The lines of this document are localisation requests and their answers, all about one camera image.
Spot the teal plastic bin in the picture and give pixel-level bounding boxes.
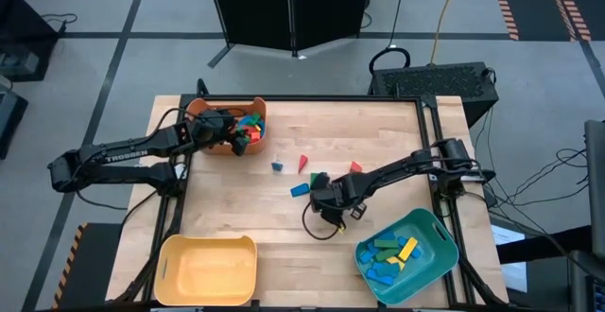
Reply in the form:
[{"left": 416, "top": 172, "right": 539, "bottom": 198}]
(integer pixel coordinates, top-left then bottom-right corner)
[{"left": 354, "top": 208, "right": 461, "bottom": 307}]

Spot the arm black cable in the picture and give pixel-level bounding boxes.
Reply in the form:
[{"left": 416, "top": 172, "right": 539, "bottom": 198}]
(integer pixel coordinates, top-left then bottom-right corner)
[
  {"left": 301, "top": 200, "right": 342, "bottom": 242},
  {"left": 155, "top": 107, "right": 247, "bottom": 136}
]

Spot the orange plastic bin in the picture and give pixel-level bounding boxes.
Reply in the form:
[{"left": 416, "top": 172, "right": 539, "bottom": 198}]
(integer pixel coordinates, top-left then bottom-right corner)
[{"left": 185, "top": 95, "right": 268, "bottom": 158}]

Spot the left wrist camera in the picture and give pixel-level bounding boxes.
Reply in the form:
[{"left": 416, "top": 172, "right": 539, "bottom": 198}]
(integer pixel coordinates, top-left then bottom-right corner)
[{"left": 230, "top": 136, "right": 251, "bottom": 158}]

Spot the yellow hanging cable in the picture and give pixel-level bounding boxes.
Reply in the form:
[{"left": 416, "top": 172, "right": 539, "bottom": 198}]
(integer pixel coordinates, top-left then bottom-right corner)
[{"left": 428, "top": 0, "right": 462, "bottom": 65}]

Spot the dark equipment box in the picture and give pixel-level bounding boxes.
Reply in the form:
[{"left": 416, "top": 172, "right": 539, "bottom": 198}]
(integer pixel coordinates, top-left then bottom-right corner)
[{"left": 0, "top": 84, "right": 28, "bottom": 161}]

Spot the black table frame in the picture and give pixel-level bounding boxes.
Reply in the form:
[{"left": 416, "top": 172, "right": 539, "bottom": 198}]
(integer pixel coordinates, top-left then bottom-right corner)
[{"left": 112, "top": 78, "right": 510, "bottom": 309}]

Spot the dark electronic device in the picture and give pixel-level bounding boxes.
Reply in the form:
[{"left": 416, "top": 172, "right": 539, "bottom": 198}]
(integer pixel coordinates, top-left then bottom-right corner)
[{"left": 568, "top": 249, "right": 605, "bottom": 312}]

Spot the black partition panel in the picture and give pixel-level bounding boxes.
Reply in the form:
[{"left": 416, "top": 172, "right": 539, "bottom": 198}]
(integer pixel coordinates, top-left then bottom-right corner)
[
  {"left": 291, "top": 0, "right": 374, "bottom": 52},
  {"left": 206, "top": 0, "right": 295, "bottom": 52}
]

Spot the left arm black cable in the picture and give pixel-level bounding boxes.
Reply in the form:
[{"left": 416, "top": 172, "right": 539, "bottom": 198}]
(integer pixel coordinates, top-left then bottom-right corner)
[{"left": 155, "top": 107, "right": 247, "bottom": 136}]

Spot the black mat with hazard stripe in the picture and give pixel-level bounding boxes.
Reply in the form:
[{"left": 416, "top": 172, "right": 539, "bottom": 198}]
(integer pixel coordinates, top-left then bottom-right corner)
[{"left": 50, "top": 221, "right": 125, "bottom": 311}]

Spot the yellow plastic bin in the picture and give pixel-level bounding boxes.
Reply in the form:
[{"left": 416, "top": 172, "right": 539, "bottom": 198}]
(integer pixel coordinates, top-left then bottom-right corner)
[{"left": 152, "top": 234, "right": 259, "bottom": 308}]

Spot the black equipment cart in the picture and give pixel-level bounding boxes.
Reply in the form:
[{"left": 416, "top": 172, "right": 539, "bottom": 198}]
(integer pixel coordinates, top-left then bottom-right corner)
[{"left": 0, "top": 0, "right": 61, "bottom": 84}]

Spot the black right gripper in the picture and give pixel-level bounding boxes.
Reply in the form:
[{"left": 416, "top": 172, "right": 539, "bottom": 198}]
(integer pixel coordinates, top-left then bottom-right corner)
[{"left": 309, "top": 171, "right": 375, "bottom": 233}]

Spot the blue wedge block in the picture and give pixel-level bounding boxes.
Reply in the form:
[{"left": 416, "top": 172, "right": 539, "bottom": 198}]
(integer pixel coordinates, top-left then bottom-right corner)
[{"left": 289, "top": 182, "right": 312, "bottom": 199}]

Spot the black floor bar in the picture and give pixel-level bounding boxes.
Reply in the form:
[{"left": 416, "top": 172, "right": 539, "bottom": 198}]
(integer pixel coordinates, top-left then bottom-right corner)
[{"left": 495, "top": 225, "right": 593, "bottom": 265}]

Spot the dark monitor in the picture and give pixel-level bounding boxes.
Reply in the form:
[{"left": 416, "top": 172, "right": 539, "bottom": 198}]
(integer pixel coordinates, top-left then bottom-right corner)
[{"left": 584, "top": 119, "right": 605, "bottom": 261}]

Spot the white paper sheet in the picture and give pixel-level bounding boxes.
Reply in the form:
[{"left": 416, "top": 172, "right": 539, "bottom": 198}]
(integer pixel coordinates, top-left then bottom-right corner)
[{"left": 490, "top": 224, "right": 528, "bottom": 294}]

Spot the black hanging cable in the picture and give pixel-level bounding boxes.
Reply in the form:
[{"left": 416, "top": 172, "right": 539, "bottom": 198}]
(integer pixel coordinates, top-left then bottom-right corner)
[{"left": 367, "top": 0, "right": 412, "bottom": 80}]

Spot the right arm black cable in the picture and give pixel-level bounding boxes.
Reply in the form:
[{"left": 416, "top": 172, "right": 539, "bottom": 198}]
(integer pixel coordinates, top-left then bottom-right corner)
[{"left": 301, "top": 200, "right": 342, "bottom": 242}]

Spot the yellow long block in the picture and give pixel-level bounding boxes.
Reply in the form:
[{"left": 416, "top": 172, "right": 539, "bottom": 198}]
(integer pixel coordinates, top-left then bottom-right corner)
[{"left": 397, "top": 236, "right": 421, "bottom": 264}]

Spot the black perforated computer case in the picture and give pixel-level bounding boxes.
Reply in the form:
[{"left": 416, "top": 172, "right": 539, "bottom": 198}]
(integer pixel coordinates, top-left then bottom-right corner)
[{"left": 368, "top": 61, "right": 501, "bottom": 125}]

